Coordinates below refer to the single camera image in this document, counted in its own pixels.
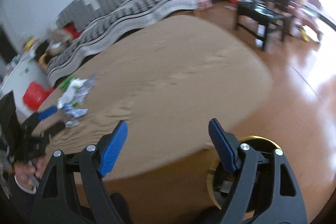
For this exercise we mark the black coffee table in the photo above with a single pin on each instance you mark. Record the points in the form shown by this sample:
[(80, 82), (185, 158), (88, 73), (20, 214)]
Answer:
[(271, 21)]

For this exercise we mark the gold rimmed trash bin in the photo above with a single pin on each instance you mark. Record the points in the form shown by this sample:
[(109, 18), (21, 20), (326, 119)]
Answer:
[(219, 181)]

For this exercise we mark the red plastic stool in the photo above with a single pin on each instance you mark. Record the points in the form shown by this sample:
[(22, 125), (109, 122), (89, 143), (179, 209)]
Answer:
[(35, 95)]

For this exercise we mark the person's left hand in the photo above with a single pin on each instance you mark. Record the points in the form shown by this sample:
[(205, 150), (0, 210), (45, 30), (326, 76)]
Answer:
[(24, 171)]

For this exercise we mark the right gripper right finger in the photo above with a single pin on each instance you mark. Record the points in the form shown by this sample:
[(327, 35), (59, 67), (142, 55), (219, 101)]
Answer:
[(264, 190)]

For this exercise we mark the white cabinet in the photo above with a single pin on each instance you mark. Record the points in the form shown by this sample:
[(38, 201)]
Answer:
[(18, 81)]

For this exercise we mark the brown plush toy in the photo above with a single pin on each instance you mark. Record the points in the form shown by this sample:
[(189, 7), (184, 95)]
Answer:
[(59, 40)]

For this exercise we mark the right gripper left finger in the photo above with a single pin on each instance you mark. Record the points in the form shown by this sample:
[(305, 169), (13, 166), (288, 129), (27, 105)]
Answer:
[(57, 201)]

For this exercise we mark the green plastic toy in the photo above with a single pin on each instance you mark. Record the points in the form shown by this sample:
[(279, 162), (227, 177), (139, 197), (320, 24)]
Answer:
[(65, 84)]

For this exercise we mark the black white striped sofa cover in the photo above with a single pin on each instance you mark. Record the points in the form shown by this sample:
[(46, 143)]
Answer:
[(102, 22)]

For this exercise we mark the red pillow on sofa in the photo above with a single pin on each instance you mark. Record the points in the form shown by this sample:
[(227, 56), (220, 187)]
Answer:
[(71, 29)]

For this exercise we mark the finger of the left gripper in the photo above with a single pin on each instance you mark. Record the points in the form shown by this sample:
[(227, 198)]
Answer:
[(47, 113), (54, 129)]

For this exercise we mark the white blue printed wrapper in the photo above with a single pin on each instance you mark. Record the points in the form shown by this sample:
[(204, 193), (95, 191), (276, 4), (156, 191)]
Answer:
[(72, 110)]

